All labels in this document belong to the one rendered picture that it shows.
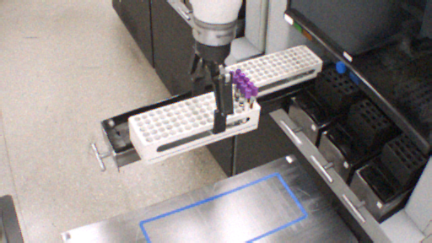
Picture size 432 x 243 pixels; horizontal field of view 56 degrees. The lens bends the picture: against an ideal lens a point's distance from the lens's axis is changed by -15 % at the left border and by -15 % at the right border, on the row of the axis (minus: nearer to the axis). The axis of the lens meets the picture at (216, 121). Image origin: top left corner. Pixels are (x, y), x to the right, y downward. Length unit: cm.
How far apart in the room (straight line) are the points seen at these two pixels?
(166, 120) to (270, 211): 31
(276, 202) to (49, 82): 200
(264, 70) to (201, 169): 96
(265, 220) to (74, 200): 127
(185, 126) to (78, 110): 155
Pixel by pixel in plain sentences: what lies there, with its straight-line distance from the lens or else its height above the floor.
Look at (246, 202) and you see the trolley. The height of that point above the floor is 82.
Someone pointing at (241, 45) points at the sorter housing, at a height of 73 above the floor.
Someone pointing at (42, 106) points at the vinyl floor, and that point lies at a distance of 264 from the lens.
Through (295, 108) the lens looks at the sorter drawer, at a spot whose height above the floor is 79.
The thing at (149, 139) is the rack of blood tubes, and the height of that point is 92.
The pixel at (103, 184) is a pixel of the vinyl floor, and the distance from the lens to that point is 216.
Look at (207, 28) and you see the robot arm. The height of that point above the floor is 116.
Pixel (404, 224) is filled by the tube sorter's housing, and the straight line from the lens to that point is 120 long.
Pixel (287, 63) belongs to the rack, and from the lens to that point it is 134.
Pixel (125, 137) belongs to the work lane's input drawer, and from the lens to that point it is 121.
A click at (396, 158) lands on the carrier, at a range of 114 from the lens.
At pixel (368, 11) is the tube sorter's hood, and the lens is 106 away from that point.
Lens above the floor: 166
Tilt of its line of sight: 44 degrees down
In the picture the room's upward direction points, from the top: 1 degrees clockwise
